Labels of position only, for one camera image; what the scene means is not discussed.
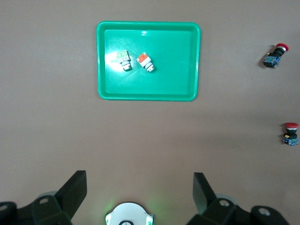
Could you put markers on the green plastic tray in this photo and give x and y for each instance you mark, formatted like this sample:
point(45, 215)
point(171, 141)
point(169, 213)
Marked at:
point(168, 77)

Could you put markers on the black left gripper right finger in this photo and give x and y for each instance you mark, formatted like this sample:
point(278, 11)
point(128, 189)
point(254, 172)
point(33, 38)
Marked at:
point(206, 204)

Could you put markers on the red mushroom push button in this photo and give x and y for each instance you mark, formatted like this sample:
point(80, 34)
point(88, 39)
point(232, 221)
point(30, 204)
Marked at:
point(291, 134)
point(273, 58)

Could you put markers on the white button orange contact block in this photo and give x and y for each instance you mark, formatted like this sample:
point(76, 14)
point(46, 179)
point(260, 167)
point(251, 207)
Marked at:
point(145, 61)

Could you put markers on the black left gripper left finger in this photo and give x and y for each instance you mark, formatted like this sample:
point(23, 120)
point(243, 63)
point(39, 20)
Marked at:
point(70, 197)

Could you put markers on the brown table mat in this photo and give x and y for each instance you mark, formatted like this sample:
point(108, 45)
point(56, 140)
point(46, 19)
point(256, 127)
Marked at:
point(47, 129)

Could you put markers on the white button green contact block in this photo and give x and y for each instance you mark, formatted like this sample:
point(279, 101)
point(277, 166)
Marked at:
point(123, 59)

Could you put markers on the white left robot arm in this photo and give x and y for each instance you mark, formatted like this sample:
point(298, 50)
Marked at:
point(129, 213)

